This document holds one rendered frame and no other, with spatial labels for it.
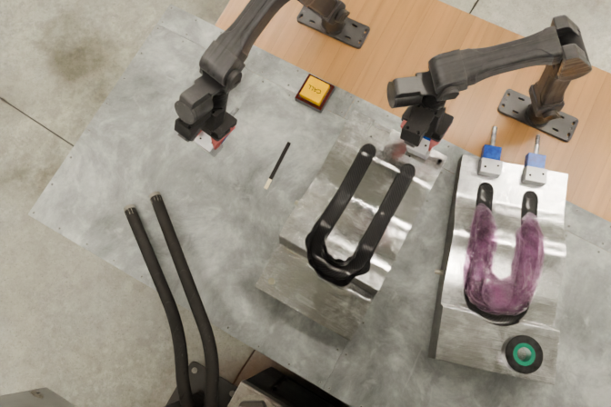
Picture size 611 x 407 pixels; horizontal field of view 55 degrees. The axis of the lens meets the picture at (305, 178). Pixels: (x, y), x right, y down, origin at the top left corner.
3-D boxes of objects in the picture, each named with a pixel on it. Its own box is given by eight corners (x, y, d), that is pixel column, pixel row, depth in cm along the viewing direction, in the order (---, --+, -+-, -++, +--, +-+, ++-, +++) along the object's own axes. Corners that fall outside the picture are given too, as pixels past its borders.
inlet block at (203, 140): (231, 105, 150) (226, 98, 145) (246, 116, 149) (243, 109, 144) (199, 146, 148) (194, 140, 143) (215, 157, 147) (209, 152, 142)
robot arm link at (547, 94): (533, 119, 147) (560, 65, 116) (526, 94, 149) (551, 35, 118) (559, 114, 146) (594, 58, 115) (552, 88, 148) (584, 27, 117)
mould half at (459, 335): (457, 160, 154) (467, 147, 143) (560, 179, 151) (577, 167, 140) (427, 357, 141) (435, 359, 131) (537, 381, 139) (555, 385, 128)
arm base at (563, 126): (580, 133, 146) (591, 109, 147) (504, 99, 149) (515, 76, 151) (568, 143, 154) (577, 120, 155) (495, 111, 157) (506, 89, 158)
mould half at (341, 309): (352, 121, 158) (354, 102, 144) (441, 166, 153) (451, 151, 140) (257, 288, 147) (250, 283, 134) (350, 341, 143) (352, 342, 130)
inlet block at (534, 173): (525, 136, 152) (531, 129, 146) (545, 140, 151) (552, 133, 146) (518, 184, 148) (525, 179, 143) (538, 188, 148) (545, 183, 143)
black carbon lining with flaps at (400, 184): (363, 143, 149) (365, 130, 139) (421, 172, 146) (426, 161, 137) (295, 264, 142) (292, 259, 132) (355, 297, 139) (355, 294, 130)
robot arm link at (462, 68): (435, 92, 115) (601, 51, 109) (425, 51, 118) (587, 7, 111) (438, 112, 127) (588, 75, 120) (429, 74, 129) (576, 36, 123)
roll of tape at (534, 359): (505, 330, 132) (509, 330, 128) (541, 341, 131) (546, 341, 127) (497, 366, 130) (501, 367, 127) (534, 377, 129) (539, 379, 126)
